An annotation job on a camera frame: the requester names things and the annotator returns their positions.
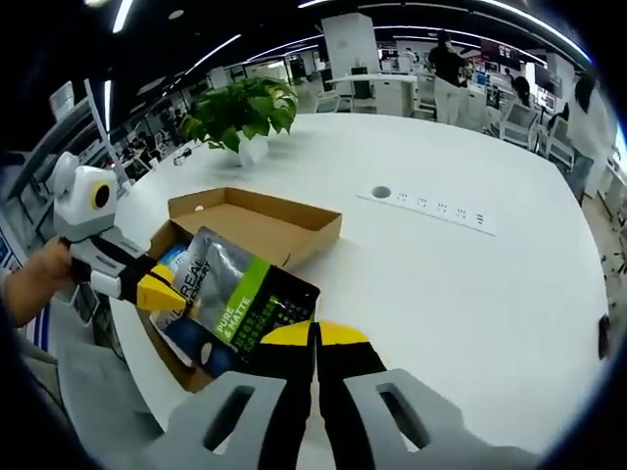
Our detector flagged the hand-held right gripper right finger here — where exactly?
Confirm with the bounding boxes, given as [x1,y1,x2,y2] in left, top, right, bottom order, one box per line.
[315,318,491,470]

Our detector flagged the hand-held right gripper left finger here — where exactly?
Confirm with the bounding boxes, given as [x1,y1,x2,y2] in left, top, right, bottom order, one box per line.
[164,320,314,470]

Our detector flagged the silver green pouch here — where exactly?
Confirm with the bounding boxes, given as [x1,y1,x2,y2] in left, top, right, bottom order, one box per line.
[149,225,322,379]

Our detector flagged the brown cardboard shoe box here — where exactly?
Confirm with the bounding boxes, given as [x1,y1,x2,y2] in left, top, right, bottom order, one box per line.
[146,186,344,394]

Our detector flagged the person's left hand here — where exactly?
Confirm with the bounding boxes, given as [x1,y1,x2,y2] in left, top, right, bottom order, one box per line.
[28,239,75,295]

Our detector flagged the grey metal shelf rack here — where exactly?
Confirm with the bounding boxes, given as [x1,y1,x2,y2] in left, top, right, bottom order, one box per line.
[9,77,133,197]

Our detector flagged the green potted plant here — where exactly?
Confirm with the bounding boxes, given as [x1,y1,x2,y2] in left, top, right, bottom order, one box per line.
[180,76,300,167]

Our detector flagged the white table socket panel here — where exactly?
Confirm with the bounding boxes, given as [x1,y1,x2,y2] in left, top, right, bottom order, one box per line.
[356,184,497,237]

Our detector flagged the black small device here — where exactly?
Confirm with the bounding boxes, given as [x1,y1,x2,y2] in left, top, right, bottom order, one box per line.
[597,315,612,361]

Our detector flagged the white office desk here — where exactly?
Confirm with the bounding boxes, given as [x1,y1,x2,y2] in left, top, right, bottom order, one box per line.
[325,72,422,114]

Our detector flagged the white square pillar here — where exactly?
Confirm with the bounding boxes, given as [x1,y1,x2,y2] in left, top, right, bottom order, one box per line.
[321,13,381,84]

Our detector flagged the white office chair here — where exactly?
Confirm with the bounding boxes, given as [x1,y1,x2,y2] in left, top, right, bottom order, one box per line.
[494,102,540,151]
[543,115,577,170]

